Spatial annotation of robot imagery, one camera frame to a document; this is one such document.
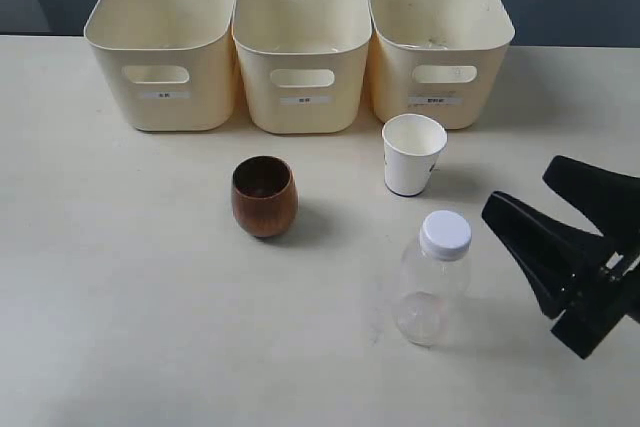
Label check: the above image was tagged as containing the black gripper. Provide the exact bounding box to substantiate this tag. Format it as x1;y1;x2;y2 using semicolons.
482;155;639;359

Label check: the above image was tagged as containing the middle cream plastic bin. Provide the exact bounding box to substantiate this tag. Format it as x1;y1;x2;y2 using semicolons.
232;0;372;134

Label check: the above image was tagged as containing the left cream plastic bin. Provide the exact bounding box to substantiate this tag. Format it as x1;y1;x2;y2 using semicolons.
84;0;239;132

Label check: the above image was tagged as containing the cream plastic bin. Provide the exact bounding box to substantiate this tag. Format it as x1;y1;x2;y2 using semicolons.
367;0;515;129
232;0;372;134
84;0;239;132

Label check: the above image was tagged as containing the right cream plastic bin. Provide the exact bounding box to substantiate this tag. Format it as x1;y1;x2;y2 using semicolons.
367;0;515;129

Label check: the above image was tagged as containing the white paper cup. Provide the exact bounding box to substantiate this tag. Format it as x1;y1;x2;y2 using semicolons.
381;113;448;197

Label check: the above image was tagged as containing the clear plastic bottle white cap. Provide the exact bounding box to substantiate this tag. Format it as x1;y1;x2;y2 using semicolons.
392;210;472;347

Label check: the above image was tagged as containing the brown wooden cup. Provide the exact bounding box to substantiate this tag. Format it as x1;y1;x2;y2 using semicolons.
231;155;298;238

